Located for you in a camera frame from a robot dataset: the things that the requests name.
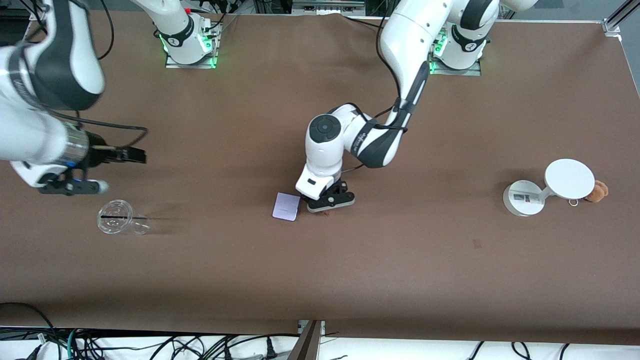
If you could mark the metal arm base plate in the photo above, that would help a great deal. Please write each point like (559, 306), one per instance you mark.
(190, 65)
(457, 73)

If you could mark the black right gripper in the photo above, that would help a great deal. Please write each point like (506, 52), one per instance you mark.
(98, 154)

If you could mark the clear plastic cup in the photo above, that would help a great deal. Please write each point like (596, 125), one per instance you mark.
(112, 226)

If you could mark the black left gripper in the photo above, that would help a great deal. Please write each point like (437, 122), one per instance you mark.
(336, 189)

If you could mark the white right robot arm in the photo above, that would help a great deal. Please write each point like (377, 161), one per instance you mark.
(30, 145)

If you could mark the white square card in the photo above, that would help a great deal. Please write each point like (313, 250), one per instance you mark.
(285, 207)

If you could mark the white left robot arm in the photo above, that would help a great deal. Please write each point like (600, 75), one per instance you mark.
(405, 40)

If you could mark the brown table cover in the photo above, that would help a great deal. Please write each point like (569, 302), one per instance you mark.
(350, 275)

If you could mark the white round stand lamp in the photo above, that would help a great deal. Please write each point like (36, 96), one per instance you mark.
(569, 179)

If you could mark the black drinking straw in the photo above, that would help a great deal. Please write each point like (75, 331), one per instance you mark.
(125, 217)

